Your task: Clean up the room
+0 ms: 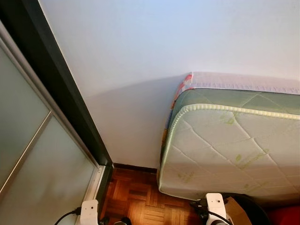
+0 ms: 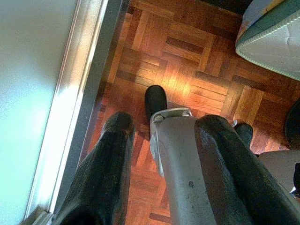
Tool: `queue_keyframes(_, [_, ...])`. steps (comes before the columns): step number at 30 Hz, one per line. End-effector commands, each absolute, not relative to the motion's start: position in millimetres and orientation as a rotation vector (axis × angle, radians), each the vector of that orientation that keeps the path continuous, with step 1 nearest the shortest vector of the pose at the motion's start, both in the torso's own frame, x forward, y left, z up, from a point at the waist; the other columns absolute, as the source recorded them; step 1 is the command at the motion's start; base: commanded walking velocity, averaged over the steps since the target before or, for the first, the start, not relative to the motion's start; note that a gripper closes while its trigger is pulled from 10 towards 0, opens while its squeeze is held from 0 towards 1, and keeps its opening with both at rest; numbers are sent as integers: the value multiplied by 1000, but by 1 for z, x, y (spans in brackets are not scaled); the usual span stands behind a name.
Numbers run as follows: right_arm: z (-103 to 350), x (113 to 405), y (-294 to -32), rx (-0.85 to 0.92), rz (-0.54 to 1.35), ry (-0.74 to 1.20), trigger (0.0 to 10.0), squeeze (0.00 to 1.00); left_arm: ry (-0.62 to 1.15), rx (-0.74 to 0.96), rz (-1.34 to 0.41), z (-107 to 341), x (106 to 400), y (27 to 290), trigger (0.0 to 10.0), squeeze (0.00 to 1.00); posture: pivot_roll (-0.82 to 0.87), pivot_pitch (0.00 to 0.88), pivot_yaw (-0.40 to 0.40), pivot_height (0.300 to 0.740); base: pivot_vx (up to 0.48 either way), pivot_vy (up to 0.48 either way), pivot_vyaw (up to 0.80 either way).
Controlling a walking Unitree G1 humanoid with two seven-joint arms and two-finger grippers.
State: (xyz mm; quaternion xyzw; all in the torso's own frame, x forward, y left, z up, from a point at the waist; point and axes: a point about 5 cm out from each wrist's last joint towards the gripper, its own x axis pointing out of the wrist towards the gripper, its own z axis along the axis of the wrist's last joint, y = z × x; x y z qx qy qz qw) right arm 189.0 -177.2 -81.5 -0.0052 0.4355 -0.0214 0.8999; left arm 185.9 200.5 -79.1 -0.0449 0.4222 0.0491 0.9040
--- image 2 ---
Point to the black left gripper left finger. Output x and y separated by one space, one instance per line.
100 178

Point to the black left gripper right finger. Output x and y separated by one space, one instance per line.
234 168

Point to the black robot right foot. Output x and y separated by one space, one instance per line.
245 133

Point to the black robot foot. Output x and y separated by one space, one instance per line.
245 133
155 100

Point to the silver robot left leg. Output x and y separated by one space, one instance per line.
182 164

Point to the black round trash bin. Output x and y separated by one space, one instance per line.
294 126

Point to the aluminium framed glass door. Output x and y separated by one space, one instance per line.
70 93

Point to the black robot left foot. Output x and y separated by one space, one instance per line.
155 100

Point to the white mattress with green piping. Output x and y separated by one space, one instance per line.
276 35

